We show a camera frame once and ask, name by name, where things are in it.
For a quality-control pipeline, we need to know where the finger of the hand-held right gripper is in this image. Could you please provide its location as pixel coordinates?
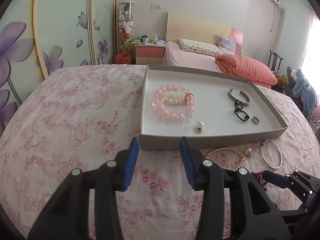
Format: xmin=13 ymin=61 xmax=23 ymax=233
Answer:
xmin=261 ymin=170 xmax=320 ymax=209

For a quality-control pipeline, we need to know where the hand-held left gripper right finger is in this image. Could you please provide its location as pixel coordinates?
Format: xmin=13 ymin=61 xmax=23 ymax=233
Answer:
xmin=179 ymin=136 xmax=292 ymax=240

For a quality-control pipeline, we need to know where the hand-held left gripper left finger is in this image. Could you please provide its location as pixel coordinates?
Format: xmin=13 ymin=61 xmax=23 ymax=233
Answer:
xmin=27 ymin=137 xmax=140 ymax=240

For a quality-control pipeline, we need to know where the dark red bead bracelet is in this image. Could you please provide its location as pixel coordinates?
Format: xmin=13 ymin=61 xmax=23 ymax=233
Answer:
xmin=251 ymin=170 xmax=269 ymax=189

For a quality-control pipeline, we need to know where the grey shallow cardboard tray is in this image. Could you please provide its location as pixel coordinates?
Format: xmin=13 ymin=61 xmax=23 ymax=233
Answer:
xmin=139 ymin=64 xmax=288 ymax=151

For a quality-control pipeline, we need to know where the pink glass bead bracelet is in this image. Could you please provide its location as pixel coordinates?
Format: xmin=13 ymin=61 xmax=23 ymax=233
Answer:
xmin=152 ymin=85 xmax=195 ymax=125

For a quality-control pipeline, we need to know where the white pearl bracelet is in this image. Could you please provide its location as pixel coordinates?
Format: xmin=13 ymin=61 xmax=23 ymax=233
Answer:
xmin=164 ymin=97 xmax=187 ymax=107

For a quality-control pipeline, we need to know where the black bead bracelet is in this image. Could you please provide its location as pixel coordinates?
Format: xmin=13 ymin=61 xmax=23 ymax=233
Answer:
xmin=233 ymin=100 xmax=250 ymax=123

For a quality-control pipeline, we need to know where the wide silver cuff bangle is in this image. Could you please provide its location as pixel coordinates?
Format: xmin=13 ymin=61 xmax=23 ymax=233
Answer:
xmin=227 ymin=88 xmax=250 ymax=106

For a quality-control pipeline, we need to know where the thin silver bangle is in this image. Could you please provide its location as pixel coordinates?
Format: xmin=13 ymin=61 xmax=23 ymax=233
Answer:
xmin=261 ymin=139 xmax=283 ymax=168

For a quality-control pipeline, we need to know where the pink floral cloth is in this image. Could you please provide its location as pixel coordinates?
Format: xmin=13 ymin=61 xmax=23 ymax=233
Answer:
xmin=0 ymin=64 xmax=320 ymax=240

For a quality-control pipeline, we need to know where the blue plush garment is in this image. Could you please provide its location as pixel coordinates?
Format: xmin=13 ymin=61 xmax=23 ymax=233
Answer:
xmin=290 ymin=69 xmax=318 ymax=119

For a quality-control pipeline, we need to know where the red waste bin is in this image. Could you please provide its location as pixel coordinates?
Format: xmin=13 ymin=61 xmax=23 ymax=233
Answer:
xmin=115 ymin=53 xmax=132 ymax=65

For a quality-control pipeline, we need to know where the orange quilt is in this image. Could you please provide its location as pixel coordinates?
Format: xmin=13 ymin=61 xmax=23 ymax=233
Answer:
xmin=215 ymin=54 xmax=279 ymax=85

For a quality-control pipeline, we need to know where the bed with pink sheet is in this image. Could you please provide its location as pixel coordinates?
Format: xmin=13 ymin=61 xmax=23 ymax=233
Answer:
xmin=162 ymin=12 xmax=279 ymax=89

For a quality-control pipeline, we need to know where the pink nightstand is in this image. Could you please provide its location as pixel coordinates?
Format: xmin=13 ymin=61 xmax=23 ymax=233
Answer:
xmin=132 ymin=40 xmax=166 ymax=65

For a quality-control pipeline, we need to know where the patterned cream pillow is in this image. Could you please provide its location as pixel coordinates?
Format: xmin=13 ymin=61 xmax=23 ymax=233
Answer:
xmin=179 ymin=39 xmax=223 ymax=57

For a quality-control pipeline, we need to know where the dark wooden chair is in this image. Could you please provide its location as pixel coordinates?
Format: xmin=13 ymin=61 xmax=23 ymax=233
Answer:
xmin=268 ymin=50 xmax=284 ymax=72

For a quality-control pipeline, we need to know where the lavender pillow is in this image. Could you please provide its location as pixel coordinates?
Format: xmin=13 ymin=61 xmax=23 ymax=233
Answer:
xmin=217 ymin=35 xmax=238 ymax=55

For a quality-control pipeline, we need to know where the clear tube of plush toys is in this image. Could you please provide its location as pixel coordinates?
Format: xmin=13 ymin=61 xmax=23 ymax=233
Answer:
xmin=117 ymin=2 xmax=135 ymax=54

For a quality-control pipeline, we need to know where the floral sliding door wardrobe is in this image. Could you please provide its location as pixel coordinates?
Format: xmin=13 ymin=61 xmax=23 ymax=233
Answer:
xmin=0 ymin=0 xmax=119 ymax=130

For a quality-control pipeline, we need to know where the white air conditioner pipe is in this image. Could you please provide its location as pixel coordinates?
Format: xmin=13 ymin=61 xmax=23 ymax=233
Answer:
xmin=269 ymin=5 xmax=285 ymax=33

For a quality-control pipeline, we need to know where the pink curtain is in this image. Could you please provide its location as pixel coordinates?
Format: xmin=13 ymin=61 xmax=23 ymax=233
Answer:
xmin=300 ymin=0 xmax=320 ymax=70

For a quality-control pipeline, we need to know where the pink pearl bracelet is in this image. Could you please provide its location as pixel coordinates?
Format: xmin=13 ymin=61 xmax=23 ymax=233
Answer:
xmin=204 ymin=147 xmax=246 ymax=172

